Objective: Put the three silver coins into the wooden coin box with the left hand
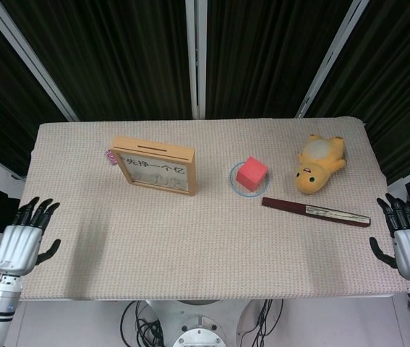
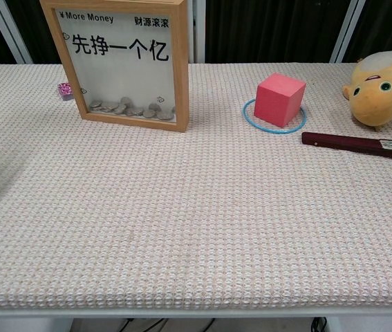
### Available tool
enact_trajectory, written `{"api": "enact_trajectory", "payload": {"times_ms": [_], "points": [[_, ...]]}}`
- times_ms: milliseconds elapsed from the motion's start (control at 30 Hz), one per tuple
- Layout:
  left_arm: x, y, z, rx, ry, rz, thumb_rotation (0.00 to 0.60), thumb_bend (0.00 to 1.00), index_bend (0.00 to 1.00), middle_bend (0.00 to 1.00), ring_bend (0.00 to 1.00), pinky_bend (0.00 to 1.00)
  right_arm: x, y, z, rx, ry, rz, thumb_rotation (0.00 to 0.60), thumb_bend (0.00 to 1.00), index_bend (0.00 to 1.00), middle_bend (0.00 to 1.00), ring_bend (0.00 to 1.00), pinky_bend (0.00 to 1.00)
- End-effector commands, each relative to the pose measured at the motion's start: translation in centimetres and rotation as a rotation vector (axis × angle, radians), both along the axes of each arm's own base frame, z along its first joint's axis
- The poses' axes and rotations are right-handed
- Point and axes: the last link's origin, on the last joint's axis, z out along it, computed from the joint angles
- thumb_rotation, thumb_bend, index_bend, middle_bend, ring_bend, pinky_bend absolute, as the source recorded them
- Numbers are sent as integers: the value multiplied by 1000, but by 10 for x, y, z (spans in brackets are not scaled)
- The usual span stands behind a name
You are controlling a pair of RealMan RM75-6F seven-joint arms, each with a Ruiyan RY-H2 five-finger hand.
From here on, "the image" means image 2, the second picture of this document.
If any black cable bundle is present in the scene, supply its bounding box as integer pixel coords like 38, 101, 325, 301
311, 316, 328, 332
119, 317, 217, 332

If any white frame post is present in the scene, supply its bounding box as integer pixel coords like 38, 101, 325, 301
0, 0, 33, 65
187, 0, 207, 64
330, 0, 368, 63

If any silver coin pile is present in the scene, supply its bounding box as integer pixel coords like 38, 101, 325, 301
88, 95, 176, 121

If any small pink glitter object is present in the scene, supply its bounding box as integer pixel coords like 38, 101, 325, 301
57, 82, 73, 102

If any red foam cube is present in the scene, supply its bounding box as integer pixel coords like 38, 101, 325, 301
253, 72, 307, 127

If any dark red folded fan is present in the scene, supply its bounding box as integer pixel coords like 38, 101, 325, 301
301, 131, 392, 163

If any wooden frame coin bank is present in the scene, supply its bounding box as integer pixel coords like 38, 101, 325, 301
39, 0, 190, 133

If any blue ring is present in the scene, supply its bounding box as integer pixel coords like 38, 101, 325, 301
242, 98, 308, 134

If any yellow plush toy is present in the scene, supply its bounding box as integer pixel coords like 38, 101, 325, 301
342, 44, 392, 131

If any beige woven tablecloth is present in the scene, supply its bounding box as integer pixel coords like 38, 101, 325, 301
0, 62, 392, 311

